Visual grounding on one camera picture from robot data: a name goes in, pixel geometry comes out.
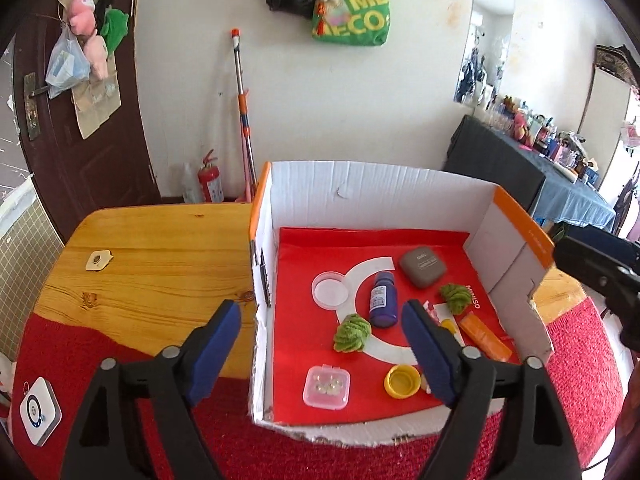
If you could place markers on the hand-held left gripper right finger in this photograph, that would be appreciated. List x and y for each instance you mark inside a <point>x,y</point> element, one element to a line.
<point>425,345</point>

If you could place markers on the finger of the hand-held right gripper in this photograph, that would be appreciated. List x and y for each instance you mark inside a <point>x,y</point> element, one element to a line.
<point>585,262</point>

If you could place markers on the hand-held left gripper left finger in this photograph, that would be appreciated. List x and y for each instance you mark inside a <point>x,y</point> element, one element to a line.
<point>215,350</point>

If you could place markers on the pink yellow small toy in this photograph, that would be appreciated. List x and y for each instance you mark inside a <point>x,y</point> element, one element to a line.
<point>440,314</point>

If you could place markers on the green crochet ball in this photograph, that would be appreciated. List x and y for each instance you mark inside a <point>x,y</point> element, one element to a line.
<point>352,332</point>
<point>454,297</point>

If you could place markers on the purple bottle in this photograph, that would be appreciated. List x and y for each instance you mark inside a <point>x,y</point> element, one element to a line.
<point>383,300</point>

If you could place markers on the grey earbud case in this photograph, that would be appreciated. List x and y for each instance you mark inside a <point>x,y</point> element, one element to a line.
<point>422,267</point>

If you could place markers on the clear round lid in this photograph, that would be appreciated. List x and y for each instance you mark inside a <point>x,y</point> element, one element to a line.
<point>330,290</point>

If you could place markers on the white orange cardboard box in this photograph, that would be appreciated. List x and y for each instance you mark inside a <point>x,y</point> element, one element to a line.
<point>380,195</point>

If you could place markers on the yellow bottle cap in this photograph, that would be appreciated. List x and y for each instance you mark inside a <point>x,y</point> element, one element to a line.
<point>401,381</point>

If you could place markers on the orange packet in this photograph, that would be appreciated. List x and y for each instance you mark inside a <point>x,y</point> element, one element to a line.
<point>487,337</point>

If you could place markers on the blue grey cloth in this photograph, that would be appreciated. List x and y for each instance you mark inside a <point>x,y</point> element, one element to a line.
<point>570,185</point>

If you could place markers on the small clear plastic case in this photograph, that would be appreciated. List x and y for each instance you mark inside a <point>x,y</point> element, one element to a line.
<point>326,385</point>

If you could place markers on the row of cosmetics bottles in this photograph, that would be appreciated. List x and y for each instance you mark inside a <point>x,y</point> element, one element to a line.
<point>540,130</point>

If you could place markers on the small beige tag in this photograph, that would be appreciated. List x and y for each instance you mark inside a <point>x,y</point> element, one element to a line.
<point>97,260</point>

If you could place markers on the red knitted mat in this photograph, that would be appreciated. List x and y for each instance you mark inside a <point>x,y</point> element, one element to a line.
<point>50,350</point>

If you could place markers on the red fire extinguisher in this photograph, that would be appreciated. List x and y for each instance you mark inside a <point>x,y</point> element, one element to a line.
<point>210,180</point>

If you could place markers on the white square device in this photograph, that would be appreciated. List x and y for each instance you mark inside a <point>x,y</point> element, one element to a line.
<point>37,410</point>

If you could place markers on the patterned dark cloth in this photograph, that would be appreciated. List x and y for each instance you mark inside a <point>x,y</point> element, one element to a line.
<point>615,60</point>

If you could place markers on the white grid panel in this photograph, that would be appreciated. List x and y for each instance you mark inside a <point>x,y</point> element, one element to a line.
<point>20,260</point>

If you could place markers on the dark brown door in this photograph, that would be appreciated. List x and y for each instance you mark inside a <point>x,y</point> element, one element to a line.
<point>75,150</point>

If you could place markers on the beige hanging organizer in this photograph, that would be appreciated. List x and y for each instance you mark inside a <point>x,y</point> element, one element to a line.
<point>97,102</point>

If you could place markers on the pink plush toy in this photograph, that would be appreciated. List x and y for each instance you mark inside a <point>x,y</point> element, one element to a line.
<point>80,12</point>
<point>97,55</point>

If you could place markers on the clear plastic bag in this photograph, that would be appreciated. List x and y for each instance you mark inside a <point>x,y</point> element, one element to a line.
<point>65,65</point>

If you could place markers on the green tote bag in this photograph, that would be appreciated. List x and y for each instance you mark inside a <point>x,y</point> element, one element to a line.
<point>360,15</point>

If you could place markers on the green plush toy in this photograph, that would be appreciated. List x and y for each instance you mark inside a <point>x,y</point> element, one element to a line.
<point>115,27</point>

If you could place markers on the wall mirror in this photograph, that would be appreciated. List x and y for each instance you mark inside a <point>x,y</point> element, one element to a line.
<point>485,45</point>

